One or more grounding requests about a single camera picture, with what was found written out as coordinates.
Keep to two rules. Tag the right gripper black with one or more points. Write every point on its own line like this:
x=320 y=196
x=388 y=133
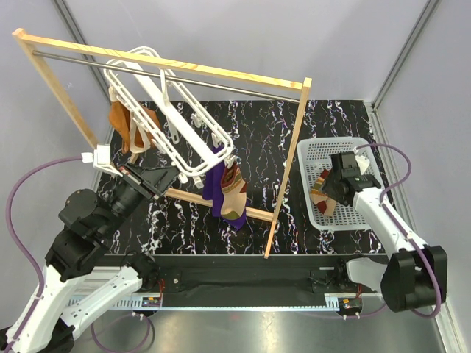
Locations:
x=327 y=187

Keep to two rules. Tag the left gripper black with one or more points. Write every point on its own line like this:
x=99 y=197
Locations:
x=151 y=182

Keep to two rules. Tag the striped sock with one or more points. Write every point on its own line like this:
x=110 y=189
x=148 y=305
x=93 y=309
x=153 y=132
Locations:
x=234 y=190
x=324 y=204

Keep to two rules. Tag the purple sock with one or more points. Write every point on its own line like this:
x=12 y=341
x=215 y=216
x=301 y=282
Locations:
x=212 y=191

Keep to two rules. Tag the white plastic clip hanger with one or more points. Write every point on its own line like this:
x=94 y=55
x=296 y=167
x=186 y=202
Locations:
x=185 y=105

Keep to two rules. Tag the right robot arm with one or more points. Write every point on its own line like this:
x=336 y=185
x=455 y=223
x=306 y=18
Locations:
x=415 y=275

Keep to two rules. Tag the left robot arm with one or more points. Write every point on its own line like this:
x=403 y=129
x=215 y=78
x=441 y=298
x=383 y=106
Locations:
x=48 y=323

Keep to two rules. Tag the white plastic basket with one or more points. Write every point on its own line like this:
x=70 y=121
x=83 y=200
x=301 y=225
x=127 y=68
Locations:
x=314 y=156

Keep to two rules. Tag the orange sock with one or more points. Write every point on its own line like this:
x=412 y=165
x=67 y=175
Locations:
x=133 y=138

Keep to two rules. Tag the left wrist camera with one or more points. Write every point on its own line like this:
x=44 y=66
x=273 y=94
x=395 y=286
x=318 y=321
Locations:
x=101 y=160

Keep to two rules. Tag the wooden hanging rack frame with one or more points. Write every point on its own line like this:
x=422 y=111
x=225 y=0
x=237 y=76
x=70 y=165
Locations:
x=29 y=42

